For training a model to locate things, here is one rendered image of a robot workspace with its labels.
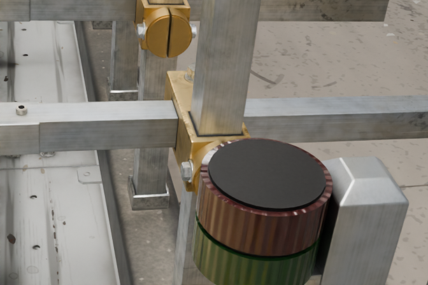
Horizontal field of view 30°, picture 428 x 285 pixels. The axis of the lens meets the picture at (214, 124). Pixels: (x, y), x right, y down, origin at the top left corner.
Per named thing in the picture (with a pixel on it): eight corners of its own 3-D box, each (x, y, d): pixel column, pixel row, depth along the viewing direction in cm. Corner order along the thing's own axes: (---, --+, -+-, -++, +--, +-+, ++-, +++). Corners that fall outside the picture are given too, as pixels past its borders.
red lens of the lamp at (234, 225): (300, 172, 40) (308, 135, 39) (342, 250, 35) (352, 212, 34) (185, 177, 39) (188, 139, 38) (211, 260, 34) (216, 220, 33)
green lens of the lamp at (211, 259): (293, 210, 42) (300, 177, 41) (332, 292, 37) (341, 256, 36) (180, 217, 40) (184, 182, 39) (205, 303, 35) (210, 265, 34)
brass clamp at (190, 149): (220, 116, 75) (226, 69, 73) (257, 204, 64) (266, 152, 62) (155, 118, 74) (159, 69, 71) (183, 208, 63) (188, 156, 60)
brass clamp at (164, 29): (172, 6, 96) (176, -35, 93) (195, 58, 85) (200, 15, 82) (121, 5, 94) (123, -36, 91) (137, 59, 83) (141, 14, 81)
